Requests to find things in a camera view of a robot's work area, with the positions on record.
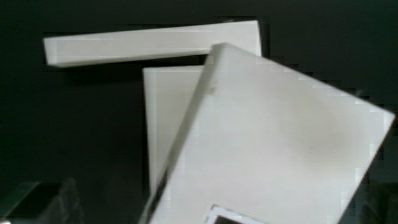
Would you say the white cabinet body box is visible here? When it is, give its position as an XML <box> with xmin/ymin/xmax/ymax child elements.
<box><xmin>142</xmin><ymin>66</ymin><xmax>202</xmax><ymax>191</ymax></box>

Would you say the white cabinet top block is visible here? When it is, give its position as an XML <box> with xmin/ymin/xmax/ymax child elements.
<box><xmin>140</xmin><ymin>44</ymin><xmax>394</xmax><ymax>224</ymax></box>

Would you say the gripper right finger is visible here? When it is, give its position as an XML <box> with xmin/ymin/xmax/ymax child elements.
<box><xmin>357</xmin><ymin>176</ymin><xmax>398</xmax><ymax>224</ymax></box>

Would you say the white U-shaped fence frame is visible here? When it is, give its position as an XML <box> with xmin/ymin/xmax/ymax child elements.
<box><xmin>42</xmin><ymin>20</ymin><xmax>261</xmax><ymax>68</ymax></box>

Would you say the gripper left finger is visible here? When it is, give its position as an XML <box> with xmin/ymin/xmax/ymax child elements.
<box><xmin>0</xmin><ymin>178</ymin><xmax>85</xmax><ymax>224</ymax></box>

